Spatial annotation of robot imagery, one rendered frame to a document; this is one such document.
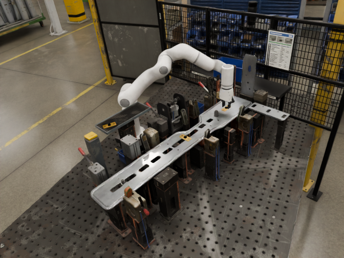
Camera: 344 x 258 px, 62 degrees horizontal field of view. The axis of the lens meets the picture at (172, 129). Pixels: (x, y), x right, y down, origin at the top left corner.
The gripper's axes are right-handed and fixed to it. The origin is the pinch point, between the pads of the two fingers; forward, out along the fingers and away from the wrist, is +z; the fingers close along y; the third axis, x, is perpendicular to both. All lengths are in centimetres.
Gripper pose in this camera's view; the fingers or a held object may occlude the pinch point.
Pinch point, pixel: (226, 105)
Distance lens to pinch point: 220.6
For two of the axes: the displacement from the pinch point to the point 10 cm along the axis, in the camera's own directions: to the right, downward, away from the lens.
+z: 0.8, 8.1, 5.8
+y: 7.1, 3.6, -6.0
